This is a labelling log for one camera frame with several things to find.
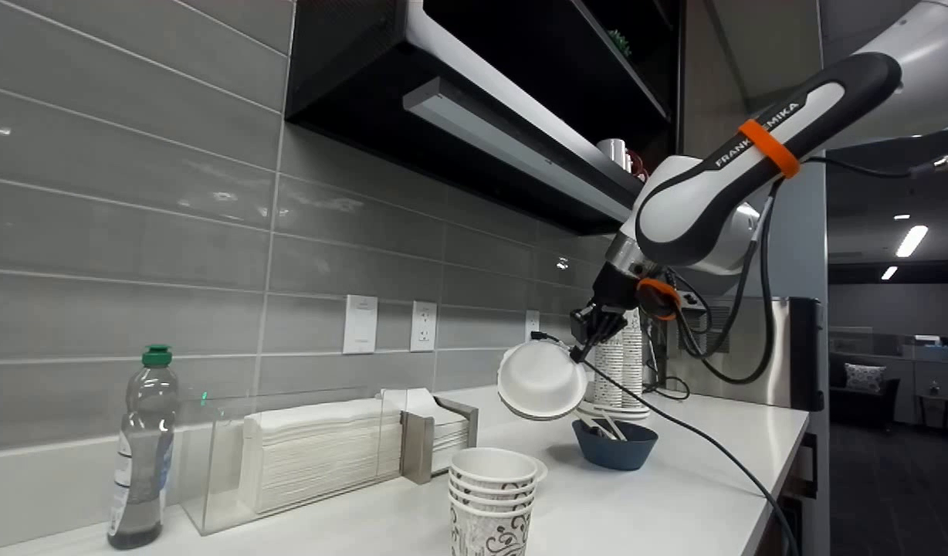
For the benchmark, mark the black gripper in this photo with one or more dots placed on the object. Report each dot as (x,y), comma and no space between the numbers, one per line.
(613,294)

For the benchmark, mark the white ribbed foam bowl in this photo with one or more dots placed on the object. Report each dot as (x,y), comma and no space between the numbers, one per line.
(539,380)

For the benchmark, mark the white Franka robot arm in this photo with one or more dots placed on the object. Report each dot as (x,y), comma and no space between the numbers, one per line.
(719,195)

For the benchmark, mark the black power plug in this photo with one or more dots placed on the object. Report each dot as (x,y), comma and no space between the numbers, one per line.
(542,334)

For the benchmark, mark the white plastic utensil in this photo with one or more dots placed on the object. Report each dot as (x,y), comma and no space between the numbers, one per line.
(597,423)
(617,427)

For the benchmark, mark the dark blue bowl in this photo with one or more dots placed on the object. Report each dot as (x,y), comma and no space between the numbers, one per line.
(617,452)

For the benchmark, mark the white napkin stack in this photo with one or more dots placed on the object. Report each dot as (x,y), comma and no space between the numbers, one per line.
(444,427)

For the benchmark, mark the patterned paper cup stack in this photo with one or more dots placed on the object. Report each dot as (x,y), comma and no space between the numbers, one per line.
(491,505)

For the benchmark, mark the metal napkin holder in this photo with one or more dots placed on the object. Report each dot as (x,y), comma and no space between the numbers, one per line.
(420,448)

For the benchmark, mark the under cabinet light bar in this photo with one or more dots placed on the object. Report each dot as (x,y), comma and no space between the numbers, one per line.
(514,144)

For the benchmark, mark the dark upper cabinet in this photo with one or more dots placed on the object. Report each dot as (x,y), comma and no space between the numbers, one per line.
(491,61)

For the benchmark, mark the folded white paper towels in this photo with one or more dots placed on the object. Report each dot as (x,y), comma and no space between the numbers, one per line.
(320,452)

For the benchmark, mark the clear acrylic towel box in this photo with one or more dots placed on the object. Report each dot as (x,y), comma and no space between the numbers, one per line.
(211,465)

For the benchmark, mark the clear bottle green cap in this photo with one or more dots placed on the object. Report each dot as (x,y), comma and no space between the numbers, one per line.
(143,452)

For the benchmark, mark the white wall outlet with plug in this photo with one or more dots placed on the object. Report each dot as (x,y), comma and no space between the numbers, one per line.
(532,321)

